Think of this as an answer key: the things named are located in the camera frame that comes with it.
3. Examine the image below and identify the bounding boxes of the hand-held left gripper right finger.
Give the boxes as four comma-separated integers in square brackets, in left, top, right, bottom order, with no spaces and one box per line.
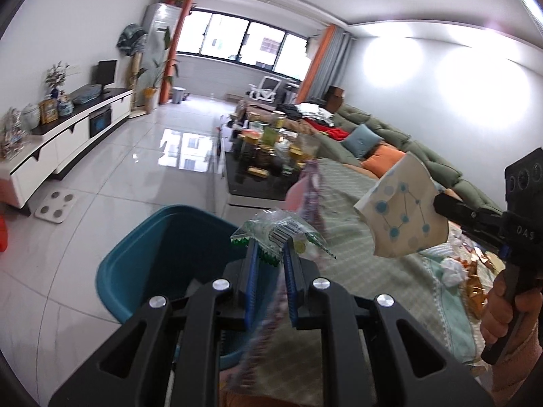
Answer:
[282,237,495,407]

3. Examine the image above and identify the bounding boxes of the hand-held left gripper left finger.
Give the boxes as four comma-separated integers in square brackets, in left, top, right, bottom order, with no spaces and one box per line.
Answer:
[48,237,260,407]

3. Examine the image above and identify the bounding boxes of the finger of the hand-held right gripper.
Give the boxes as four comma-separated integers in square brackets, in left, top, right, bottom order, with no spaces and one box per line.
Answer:
[433,192,506,243]

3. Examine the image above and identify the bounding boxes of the white blue-dotted paper wrapper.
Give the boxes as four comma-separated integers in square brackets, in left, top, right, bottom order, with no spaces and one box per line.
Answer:
[353,151,449,258]

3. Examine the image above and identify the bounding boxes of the clear green-edged plastic wrapper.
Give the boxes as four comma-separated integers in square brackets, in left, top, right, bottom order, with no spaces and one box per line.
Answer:
[230,208,338,266]

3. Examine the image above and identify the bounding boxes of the gold foil wrapper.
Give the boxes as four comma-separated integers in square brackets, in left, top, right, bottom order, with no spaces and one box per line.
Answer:
[464,272,489,319]

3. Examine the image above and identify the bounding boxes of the teal plastic bin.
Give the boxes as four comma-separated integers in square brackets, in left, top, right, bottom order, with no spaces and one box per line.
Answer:
[97,205,252,362]

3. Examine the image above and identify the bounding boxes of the person's right forearm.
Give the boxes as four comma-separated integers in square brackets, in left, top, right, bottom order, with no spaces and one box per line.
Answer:
[491,328,543,407]

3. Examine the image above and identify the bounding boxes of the person's right hand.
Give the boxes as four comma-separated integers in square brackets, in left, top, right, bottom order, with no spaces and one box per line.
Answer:
[479,269,516,347]

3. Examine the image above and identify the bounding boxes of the white crumpled tissue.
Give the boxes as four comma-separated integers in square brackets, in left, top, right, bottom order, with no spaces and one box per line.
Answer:
[440,258,464,286]

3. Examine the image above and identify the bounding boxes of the green sofa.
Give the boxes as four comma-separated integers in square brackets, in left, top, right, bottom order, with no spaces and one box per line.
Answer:
[310,104,510,221]

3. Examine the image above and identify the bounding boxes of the green checked blanket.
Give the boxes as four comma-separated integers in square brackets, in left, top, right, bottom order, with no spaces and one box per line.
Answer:
[233,158,505,407]

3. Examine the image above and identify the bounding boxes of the orange cushion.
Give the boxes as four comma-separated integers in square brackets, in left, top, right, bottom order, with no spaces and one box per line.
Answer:
[360,144,408,179]

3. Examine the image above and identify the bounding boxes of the black glass coffee table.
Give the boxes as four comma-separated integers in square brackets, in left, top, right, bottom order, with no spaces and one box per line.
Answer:
[216,112,323,209]

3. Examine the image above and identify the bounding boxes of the mint green quilt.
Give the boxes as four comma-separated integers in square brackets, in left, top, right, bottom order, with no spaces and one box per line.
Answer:
[418,244,488,365]

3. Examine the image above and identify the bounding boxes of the large blue cushion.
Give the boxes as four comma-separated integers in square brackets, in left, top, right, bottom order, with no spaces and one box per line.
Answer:
[343,124,385,159]

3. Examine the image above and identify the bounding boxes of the cluster of glass jars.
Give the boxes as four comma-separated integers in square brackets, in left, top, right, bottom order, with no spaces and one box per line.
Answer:
[231,110,319,176]

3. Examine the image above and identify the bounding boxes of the red cloth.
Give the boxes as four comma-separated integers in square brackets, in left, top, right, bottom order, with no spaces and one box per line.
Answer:
[303,118,351,140]

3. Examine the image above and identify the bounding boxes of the brown wooden box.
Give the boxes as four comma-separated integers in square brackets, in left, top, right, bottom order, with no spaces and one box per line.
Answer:
[326,86,345,113]

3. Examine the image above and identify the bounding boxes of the grey curtain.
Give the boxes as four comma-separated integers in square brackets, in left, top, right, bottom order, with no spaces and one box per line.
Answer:
[312,27,353,104]

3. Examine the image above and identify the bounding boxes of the white office chair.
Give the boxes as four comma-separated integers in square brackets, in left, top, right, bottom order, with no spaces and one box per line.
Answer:
[247,75,281,102]

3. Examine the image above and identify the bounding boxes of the white bathroom scale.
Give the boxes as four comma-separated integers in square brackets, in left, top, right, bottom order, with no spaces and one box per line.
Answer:
[34,191,75,223]

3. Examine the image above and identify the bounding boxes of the tall potted plant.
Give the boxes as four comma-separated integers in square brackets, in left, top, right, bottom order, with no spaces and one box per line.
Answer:
[138,25,179,113]

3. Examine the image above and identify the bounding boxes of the hanging laundry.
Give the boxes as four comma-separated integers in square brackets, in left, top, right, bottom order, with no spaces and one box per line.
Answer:
[304,34,323,58]

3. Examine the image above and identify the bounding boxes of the white tv cabinet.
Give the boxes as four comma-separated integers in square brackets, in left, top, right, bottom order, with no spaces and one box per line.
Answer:
[0,87,134,217]

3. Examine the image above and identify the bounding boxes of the wide window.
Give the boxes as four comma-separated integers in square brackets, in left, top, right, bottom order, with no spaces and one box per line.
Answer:
[176,8,312,79]

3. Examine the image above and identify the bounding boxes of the folded blue cloth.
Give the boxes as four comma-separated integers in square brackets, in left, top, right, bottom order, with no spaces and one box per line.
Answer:
[72,85,102,104]

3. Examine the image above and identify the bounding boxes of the black monitor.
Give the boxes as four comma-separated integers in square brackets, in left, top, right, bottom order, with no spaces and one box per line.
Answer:
[92,59,118,91]

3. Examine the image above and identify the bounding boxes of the long orange curtain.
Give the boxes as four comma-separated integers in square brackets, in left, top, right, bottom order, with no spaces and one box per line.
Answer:
[159,0,198,106]

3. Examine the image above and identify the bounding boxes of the white standing air conditioner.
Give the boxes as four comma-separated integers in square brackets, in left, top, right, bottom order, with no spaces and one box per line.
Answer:
[140,3,181,78]

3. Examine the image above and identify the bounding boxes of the covered standing fan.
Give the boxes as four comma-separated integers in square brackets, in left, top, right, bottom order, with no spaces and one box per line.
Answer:
[116,23,147,111]

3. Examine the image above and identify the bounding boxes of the white ceramic jar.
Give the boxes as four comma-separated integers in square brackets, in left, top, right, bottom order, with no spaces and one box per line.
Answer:
[20,102,41,131]

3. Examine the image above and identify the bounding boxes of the clear plastic bag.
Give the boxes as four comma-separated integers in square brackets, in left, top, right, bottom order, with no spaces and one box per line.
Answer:
[0,108,28,162]

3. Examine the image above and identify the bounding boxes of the blue vase with branches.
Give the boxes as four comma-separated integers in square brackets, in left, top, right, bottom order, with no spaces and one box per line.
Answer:
[44,61,71,102]

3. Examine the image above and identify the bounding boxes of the gold picture frame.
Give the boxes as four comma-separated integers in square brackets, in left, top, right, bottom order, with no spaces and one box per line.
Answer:
[39,98,59,124]

